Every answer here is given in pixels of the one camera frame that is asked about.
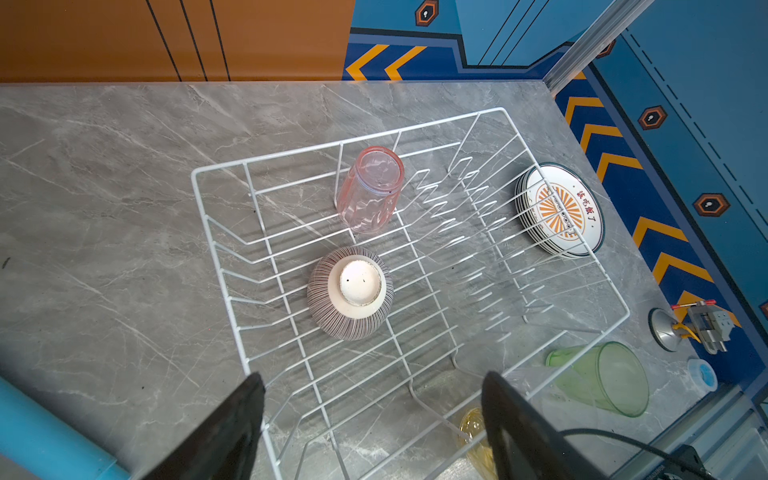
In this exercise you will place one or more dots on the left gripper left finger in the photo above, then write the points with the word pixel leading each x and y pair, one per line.
pixel 225 444

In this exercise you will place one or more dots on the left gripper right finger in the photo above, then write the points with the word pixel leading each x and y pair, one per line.
pixel 524 444

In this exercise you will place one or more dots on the yellow glass cup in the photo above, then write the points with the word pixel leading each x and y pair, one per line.
pixel 481 454

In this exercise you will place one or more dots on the green glass cup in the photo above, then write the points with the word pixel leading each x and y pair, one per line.
pixel 608 376

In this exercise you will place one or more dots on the ribbed white bowl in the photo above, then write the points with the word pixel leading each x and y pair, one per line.
pixel 350 293

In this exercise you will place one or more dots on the pink glass cup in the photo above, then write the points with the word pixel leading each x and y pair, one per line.
pixel 371 190

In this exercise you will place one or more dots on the blue cylindrical tool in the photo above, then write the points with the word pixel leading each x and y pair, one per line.
pixel 47 447

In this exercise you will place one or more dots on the white wire dish rack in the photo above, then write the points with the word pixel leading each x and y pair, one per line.
pixel 472 294

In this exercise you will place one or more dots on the right aluminium corner post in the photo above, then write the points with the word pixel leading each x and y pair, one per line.
pixel 619 15

